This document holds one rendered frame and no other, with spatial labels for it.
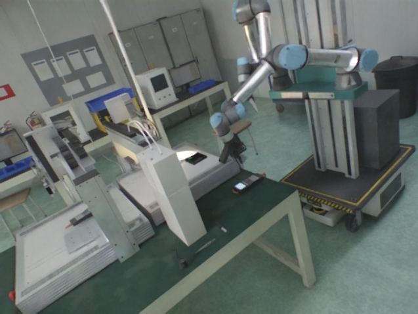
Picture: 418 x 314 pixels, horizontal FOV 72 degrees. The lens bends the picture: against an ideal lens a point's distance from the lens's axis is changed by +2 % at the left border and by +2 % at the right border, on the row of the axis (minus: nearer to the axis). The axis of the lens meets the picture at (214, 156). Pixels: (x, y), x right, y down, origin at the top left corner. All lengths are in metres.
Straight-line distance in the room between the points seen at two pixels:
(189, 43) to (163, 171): 5.00
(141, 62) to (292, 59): 4.38
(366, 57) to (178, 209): 1.21
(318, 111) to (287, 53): 0.92
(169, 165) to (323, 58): 0.94
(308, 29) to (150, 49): 3.96
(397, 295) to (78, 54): 5.45
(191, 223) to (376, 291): 1.22
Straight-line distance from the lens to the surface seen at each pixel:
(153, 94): 4.44
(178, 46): 6.00
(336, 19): 2.04
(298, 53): 1.52
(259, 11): 2.04
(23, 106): 5.76
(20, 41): 5.78
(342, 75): 1.88
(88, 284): 1.62
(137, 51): 5.65
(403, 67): 3.85
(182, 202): 1.35
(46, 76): 5.75
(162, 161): 1.25
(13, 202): 4.19
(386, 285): 2.15
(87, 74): 5.84
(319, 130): 2.39
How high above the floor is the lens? 1.67
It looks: 25 degrees down
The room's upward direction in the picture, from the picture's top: 18 degrees counter-clockwise
